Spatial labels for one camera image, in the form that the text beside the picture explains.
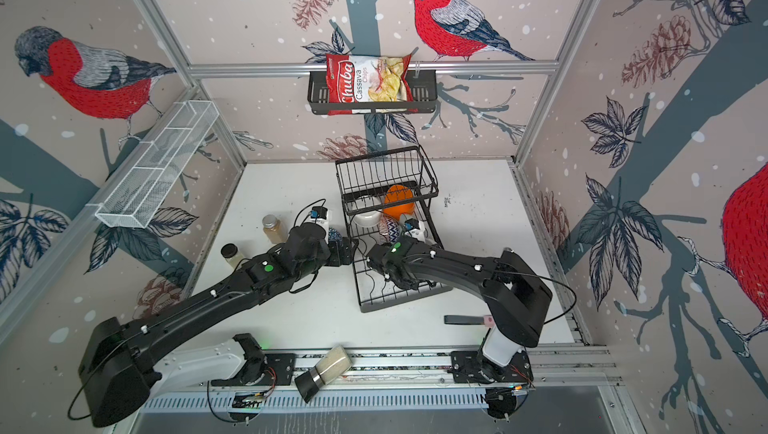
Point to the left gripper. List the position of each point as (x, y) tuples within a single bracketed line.
[(337, 257)]

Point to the white ceramic bowl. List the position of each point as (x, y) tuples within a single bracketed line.
[(367, 220)]

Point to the orange plastic bowl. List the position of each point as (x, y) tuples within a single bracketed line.
[(399, 201)]

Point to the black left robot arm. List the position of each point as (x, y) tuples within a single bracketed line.
[(118, 367)]

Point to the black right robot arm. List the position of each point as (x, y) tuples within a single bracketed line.
[(517, 298)]

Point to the silver lidded spice jar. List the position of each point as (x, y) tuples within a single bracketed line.
[(273, 229)]

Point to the black lidded spice jar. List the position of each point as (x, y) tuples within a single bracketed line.
[(232, 255)]

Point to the red cassava chips bag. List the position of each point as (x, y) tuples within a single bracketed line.
[(367, 79)]

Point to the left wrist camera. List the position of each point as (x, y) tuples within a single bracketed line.
[(319, 216)]

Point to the black wire dish rack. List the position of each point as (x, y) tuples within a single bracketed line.
[(363, 181)]

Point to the pink handled knife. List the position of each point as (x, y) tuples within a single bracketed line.
[(464, 320)]

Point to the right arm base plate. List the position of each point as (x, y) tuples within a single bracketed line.
[(470, 367)]

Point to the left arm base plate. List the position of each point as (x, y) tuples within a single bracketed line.
[(274, 369)]

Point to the black wall shelf basket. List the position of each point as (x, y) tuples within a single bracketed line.
[(423, 87)]

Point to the white mesh wall shelf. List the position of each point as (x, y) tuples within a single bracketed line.
[(142, 190)]

